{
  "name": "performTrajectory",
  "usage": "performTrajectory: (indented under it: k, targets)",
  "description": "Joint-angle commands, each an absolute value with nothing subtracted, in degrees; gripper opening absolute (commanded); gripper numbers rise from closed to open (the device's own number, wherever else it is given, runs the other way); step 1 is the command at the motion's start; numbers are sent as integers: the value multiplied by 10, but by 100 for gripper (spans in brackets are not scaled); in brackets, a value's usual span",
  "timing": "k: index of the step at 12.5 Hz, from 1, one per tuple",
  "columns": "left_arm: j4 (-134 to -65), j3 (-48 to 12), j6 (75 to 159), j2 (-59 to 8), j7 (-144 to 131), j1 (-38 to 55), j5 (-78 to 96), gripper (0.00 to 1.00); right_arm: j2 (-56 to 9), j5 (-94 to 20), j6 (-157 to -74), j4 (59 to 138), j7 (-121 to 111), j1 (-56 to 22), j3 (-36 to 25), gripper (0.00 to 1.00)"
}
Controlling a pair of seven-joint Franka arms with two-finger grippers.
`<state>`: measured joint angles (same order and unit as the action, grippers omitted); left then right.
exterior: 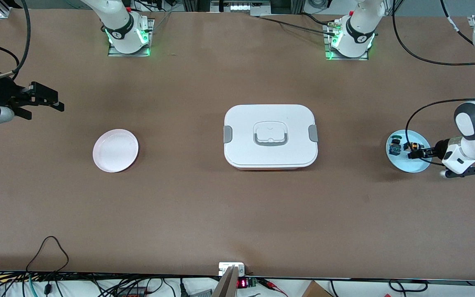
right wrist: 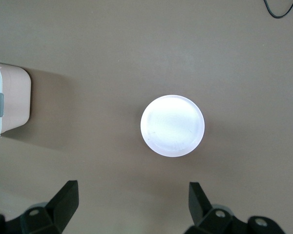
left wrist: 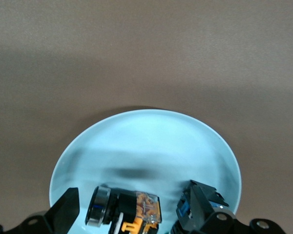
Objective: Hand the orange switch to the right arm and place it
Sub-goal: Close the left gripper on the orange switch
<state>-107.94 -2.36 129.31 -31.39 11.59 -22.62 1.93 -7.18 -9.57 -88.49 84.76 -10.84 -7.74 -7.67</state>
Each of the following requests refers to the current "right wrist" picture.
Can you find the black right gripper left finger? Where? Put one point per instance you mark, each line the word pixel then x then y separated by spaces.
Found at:
pixel 63 204

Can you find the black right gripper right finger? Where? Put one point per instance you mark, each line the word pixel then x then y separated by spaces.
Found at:
pixel 201 212

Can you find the pink round plate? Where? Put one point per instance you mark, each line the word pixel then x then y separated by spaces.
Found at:
pixel 172 125

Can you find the white lidded lunch box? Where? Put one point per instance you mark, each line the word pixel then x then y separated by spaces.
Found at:
pixel 14 102

